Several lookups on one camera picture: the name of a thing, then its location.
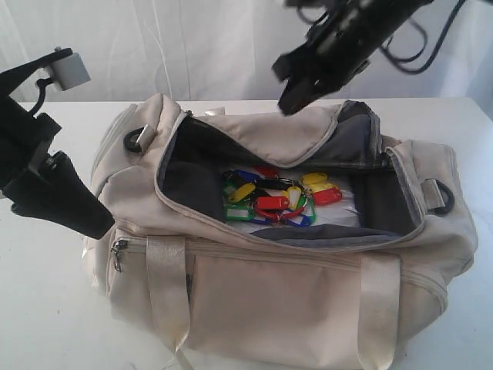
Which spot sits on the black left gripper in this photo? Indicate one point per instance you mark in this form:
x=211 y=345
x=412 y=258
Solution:
x=41 y=186

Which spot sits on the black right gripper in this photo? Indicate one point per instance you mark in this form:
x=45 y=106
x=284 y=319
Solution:
x=336 y=48

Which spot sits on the beige duffel bag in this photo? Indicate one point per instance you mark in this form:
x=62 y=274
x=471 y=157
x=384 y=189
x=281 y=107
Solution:
x=320 y=297

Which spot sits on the colourful key tag bunch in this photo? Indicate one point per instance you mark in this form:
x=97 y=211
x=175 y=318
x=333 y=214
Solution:
x=262 y=197

